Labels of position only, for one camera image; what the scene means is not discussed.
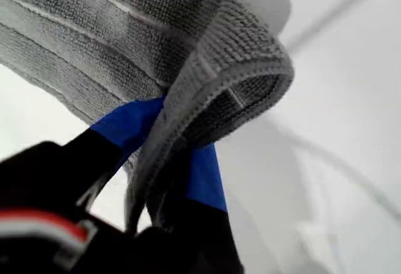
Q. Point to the grey striped towel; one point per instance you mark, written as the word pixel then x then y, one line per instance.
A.
pixel 94 35

